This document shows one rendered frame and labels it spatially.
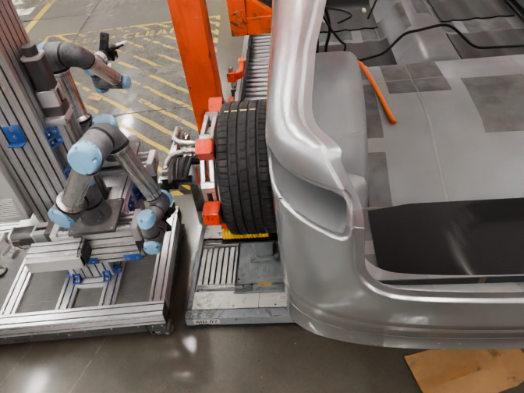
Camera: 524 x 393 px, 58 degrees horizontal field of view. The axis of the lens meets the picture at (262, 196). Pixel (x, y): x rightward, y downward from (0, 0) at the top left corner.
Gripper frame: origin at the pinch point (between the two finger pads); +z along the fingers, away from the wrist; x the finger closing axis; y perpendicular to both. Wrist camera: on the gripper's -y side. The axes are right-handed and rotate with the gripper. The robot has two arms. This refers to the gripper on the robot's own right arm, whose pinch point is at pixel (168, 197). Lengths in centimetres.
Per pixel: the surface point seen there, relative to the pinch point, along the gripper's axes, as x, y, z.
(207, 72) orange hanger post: -18, 31, 65
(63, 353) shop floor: 74, -83, -33
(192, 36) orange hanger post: -14, 52, 65
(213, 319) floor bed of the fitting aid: -11, -76, -18
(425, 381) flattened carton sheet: -119, -81, -55
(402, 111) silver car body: -114, 22, 27
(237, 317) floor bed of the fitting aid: -25, -75, -18
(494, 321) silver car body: -117, 27, -90
